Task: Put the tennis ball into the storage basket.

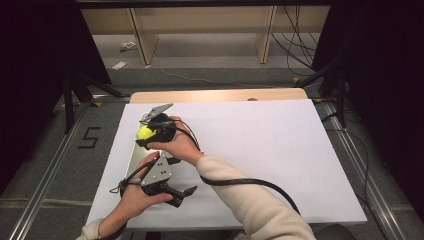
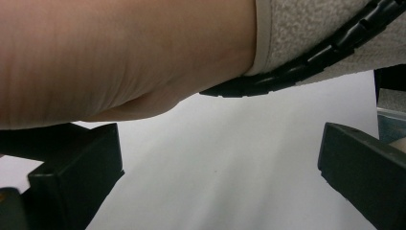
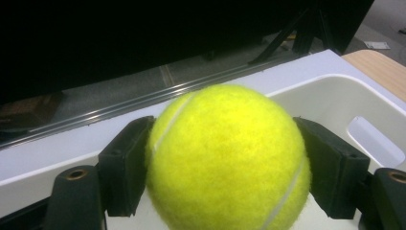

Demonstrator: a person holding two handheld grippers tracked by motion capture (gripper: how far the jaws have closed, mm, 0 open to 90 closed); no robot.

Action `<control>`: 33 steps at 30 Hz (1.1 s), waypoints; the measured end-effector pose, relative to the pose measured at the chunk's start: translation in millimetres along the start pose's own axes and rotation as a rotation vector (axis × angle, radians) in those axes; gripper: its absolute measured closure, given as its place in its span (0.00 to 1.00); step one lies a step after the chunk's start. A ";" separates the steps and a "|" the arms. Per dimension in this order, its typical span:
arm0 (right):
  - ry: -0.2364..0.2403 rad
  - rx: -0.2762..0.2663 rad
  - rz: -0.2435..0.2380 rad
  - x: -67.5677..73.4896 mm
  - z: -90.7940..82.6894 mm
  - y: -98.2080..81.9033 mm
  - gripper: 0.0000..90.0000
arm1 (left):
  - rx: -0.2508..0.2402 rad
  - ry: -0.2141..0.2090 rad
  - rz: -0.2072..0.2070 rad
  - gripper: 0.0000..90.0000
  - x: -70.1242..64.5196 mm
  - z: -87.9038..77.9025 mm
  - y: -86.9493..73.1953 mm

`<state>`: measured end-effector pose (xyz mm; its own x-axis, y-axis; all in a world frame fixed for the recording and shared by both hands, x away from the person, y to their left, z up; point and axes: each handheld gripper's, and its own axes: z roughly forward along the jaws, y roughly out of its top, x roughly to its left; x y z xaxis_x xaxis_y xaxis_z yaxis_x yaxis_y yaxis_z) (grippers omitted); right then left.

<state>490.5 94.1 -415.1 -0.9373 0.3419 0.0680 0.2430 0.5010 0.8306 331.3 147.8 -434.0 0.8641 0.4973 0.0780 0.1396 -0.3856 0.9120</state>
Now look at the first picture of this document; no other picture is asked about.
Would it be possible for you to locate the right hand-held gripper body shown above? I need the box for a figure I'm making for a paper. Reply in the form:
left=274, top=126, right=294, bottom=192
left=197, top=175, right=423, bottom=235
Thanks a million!
left=139, top=102, right=178, bottom=146

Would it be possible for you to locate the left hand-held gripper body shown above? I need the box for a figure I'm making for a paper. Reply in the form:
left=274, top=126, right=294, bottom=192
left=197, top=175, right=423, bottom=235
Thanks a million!
left=139, top=153, right=175, bottom=197

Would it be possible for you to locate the yellow tennis ball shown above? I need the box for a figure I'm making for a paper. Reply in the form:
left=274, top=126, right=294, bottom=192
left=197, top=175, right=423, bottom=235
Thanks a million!
left=135, top=125, right=158, bottom=142

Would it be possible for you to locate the white plastic bin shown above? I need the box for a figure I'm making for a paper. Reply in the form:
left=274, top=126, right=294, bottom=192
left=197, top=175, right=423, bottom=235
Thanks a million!
left=125, top=111, right=173, bottom=178

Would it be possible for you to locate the person's right hand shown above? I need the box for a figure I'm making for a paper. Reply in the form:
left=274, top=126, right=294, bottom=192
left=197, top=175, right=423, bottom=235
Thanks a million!
left=147, top=115, right=205, bottom=168

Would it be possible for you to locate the person's left hand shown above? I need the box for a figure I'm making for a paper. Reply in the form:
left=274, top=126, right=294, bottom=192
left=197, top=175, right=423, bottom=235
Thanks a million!
left=117, top=151, right=175, bottom=222

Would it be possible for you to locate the small clutter on floor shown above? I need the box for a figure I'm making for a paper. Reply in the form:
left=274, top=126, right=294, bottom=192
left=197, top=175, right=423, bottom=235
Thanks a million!
left=119, top=40, right=139, bottom=53

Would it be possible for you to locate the black tripod stand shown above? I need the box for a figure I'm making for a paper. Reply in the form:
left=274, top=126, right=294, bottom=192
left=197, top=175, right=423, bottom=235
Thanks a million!
left=294, top=56, right=348, bottom=130
left=62, top=71, right=130, bottom=135

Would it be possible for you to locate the white board sheet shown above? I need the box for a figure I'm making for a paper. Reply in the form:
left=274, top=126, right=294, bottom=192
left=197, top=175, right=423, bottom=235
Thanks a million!
left=85, top=98, right=368, bottom=231

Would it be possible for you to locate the black curtain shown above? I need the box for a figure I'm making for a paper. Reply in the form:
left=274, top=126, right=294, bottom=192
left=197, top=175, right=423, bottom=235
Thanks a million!
left=0, top=0, right=113, bottom=196
left=311, top=0, right=424, bottom=213

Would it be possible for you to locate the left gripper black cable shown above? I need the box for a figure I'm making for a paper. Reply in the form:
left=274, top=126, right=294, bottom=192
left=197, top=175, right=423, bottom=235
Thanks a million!
left=94, top=159, right=159, bottom=240

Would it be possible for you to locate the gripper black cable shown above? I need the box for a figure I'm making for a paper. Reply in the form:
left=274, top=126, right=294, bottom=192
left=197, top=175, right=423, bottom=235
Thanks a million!
left=94, top=159, right=159, bottom=240
left=159, top=118, right=303, bottom=216

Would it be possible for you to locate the white floor cable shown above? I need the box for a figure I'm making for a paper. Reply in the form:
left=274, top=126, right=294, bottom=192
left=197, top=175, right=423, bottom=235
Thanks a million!
left=160, top=67, right=275, bottom=89

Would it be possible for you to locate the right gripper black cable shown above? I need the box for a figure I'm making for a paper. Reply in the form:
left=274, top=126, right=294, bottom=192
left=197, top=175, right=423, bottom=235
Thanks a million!
left=159, top=118, right=303, bottom=216

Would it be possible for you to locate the aluminium floor rail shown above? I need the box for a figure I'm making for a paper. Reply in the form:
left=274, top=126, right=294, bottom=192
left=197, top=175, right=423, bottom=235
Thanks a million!
left=319, top=99, right=407, bottom=240
left=8, top=99, right=92, bottom=240

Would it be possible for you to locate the light wooden desk frame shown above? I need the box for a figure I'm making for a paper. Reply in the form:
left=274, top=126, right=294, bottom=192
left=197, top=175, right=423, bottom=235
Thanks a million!
left=80, top=5, right=332, bottom=67

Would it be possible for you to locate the bundle of black hanging cables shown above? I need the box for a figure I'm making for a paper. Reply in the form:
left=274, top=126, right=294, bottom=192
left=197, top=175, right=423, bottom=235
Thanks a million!
left=271, top=5, right=321, bottom=78

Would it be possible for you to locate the thin black floor cable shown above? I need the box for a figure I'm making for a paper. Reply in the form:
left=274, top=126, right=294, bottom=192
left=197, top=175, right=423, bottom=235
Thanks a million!
left=321, top=111, right=388, bottom=238

